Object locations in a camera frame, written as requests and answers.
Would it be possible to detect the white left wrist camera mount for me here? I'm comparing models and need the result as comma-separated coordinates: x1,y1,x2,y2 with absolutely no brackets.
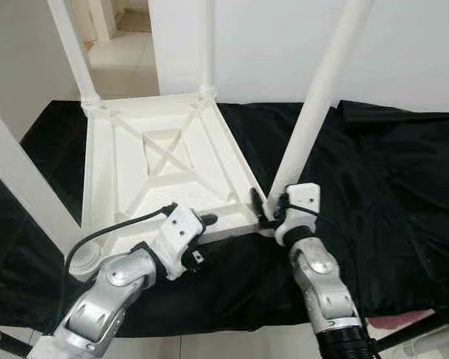
150,203,205,282

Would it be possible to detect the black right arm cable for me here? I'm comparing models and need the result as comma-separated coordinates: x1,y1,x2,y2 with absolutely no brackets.
284,203,361,316

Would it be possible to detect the pink object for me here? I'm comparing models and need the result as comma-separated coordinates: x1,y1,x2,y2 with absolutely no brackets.
367,310,436,331

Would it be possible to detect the black cloth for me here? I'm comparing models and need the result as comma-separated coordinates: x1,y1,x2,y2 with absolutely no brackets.
0,99,449,339

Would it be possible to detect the white plastic table leg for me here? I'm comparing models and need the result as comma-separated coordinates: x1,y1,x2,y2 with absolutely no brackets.
266,0,375,218
198,0,220,100
47,0,108,114
0,99,105,283

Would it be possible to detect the white plastic table top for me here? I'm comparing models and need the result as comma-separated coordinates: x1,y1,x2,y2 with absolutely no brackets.
80,91,275,260

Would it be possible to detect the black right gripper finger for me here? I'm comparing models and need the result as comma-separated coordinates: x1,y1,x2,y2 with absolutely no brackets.
250,187,269,227

